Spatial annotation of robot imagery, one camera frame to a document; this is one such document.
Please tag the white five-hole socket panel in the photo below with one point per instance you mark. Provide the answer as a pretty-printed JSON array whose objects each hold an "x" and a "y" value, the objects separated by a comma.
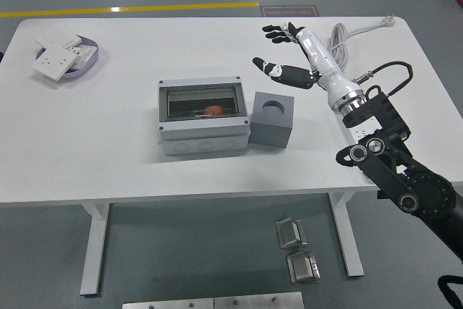
[{"x": 54, "y": 63}]

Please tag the steel base plate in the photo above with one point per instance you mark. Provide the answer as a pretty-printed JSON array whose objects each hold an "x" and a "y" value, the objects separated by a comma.
[
  {"x": 257, "y": 301},
  {"x": 166, "y": 304}
]

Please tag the black table control panel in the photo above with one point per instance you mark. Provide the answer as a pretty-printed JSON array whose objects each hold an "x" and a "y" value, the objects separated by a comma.
[{"x": 381, "y": 195}]

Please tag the white socket panel back side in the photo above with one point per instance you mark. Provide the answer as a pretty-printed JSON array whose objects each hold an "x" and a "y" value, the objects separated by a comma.
[{"x": 85, "y": 54}]

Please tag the white switch panel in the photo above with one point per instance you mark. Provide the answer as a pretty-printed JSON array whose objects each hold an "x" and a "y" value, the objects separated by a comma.
[{"x": 58, "y": 38}]

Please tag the grey cube with round hole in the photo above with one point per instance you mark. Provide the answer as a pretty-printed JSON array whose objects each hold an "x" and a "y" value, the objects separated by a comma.
[{"x": 267, "y": 131}]

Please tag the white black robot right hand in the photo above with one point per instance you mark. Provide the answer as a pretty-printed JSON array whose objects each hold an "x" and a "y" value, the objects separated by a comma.
[{"x": 318, "y": 55}]

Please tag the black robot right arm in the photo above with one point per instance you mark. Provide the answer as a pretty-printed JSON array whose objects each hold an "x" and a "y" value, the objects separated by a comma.
[{"x": 390, "y": 175}]

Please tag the yellow floor tape line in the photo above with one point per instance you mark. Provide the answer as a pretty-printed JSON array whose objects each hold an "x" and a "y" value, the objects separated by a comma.
[{"x": 162, "y": 7}]

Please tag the grey electrical box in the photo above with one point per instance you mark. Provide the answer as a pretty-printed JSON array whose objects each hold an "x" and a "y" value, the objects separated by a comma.
[{"x": 202, "y": 131}]

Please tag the purple oval tray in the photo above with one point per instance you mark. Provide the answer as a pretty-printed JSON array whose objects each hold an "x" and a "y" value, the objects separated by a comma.
[{"x": 90, "y": 64}]

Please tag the metal bracket block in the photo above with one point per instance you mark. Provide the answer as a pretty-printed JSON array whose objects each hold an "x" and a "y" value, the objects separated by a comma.
[
  {"x": 302, "y": 268},
  {"x": 289, "y": 233}
]

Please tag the white table leg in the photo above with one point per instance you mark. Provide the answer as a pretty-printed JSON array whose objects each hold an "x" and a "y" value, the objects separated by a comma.
[
  {"x": 94, "y": 244},
  {"x": 345, "y": 236}
]

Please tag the white power strip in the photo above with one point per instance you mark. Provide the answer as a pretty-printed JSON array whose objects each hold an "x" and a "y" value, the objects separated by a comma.
[{"x": 361, "y": 132}]

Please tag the orange cylinder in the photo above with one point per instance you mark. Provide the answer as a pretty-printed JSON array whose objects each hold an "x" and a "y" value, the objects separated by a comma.
[{"x": 213, "y": 110}]

